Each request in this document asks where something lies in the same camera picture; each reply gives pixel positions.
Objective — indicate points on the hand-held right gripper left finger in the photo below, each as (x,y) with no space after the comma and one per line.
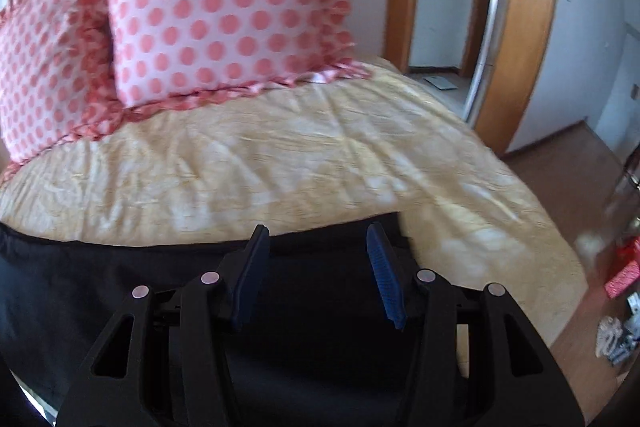
(250,279)

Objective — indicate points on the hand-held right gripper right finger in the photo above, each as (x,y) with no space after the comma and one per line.
(384,279)

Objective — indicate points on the black pants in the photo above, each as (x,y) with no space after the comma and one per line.
(100,287)

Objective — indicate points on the yellow bedspread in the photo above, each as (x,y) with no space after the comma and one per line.
(280,157)

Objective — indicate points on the grey bathroom scale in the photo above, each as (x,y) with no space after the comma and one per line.
(441,83)

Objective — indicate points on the white lace cloth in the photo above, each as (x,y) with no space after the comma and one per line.
(607,334)

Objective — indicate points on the red patterned box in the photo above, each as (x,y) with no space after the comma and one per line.
(625,274)

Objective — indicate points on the large pink polka dot pillow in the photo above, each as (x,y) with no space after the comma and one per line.
(220,2)

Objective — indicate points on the wooden door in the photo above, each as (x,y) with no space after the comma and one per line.
(520,22)

